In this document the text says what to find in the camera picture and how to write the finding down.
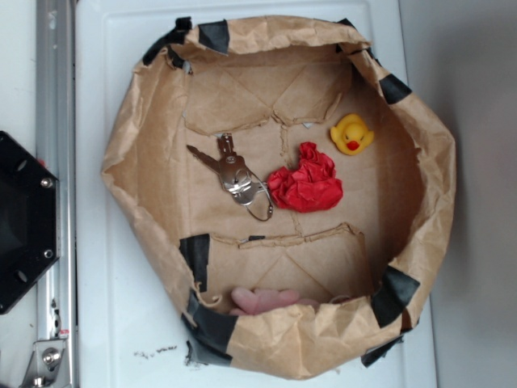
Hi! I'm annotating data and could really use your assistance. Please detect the silver keys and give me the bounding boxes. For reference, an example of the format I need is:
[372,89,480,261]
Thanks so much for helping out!
[187,133,274,221]

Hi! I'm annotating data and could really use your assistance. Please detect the brown paper bag bin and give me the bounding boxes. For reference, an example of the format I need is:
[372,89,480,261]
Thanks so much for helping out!
[102,16,456,379]

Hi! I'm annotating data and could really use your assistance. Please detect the crumpled red paper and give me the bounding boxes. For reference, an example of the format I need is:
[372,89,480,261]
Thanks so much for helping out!
[267,142,343,213]

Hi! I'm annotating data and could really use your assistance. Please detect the pink plush toy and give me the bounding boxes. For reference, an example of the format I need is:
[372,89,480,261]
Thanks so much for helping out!
[229,287,320,315]

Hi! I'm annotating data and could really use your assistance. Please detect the yellow rubber duck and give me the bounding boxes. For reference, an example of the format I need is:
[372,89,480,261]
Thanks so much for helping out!
[330,113,374,156]

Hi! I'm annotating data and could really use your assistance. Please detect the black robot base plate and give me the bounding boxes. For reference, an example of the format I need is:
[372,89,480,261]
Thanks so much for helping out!
[0,132,58,314]

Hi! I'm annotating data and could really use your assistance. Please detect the aluminium frame rail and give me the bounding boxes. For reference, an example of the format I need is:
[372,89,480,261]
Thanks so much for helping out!
[36,1,79,387]

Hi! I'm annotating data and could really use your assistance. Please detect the metal corner bracket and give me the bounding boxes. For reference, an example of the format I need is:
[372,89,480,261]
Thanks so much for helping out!
[20,339,71,388]

